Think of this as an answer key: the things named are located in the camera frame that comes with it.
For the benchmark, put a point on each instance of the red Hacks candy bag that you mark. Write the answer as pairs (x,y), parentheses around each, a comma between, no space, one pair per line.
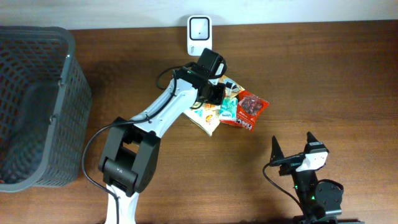
(249,108)

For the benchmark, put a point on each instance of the grey plastic mesh basket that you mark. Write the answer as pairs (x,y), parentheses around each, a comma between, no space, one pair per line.
(45,106)

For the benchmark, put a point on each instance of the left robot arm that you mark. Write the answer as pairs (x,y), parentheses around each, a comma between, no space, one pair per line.
(129,158)

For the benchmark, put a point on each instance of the yellow snack bag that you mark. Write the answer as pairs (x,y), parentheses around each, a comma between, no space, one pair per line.
(206,115)

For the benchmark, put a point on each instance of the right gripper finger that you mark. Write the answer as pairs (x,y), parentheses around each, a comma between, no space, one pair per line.
(276,152)
(311,138)

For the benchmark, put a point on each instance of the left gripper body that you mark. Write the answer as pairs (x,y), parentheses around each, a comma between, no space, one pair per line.
(216,94)

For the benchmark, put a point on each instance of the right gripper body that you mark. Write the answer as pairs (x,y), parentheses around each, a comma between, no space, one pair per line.
(290,164)

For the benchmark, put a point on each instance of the white barcode scanner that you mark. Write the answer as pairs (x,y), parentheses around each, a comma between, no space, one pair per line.
(199,34)

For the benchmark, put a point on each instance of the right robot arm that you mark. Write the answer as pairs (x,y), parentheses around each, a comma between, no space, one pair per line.
(319,200)

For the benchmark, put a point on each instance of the teal tissue pack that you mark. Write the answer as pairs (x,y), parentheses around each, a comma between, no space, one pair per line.
(228,109)

